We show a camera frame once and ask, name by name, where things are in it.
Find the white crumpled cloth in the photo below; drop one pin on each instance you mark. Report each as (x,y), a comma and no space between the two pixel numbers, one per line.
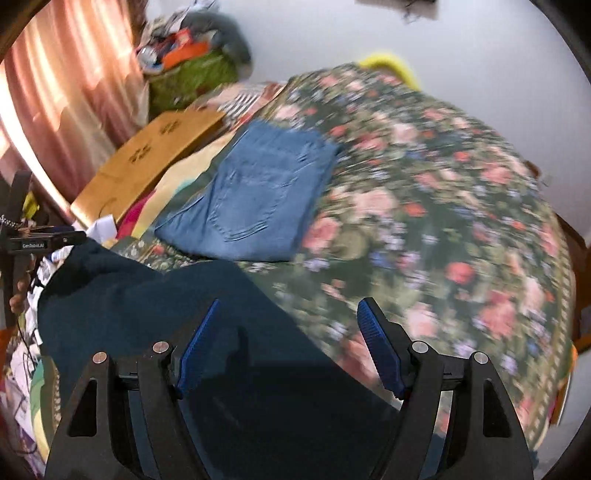
(104,228)

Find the wooden bed frame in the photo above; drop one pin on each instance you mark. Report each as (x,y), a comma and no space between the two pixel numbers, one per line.
(572,240)

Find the orange box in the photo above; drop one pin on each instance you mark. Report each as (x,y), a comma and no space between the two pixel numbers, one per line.
(184,53)

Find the pile of crumpled clothes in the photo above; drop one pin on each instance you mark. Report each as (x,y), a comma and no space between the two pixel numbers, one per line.
(161,27)

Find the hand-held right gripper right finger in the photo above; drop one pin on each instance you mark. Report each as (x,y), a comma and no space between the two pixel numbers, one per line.
(378,350)

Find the yellow foam tube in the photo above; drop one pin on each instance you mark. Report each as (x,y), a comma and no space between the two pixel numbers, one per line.
(392,62)

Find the pink curtain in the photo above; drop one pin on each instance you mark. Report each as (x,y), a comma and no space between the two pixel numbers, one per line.
(60,78)

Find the green storage bag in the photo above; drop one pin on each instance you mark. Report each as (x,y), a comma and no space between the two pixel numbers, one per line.
(194,78)

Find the wooden lap desk board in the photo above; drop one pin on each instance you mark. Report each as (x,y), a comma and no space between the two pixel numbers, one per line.
(147,157)

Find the dark teal pants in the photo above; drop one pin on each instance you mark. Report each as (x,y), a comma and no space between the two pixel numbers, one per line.
(258,323)

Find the blue denim jeans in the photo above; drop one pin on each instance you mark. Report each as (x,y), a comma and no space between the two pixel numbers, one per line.
(258,184)

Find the cream and pink bedsheet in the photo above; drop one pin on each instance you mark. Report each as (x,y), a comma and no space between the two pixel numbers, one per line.
(184,175)

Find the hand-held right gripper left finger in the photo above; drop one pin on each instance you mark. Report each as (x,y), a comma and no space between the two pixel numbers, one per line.
(198,350)

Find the floral blanket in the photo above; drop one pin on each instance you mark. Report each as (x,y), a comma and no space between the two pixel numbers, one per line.
(438,207)

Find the striped cloth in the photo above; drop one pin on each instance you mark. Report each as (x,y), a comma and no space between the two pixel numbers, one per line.
(244,104)

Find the person's left hand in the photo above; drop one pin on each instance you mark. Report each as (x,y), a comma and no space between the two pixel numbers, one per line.
(18,300)

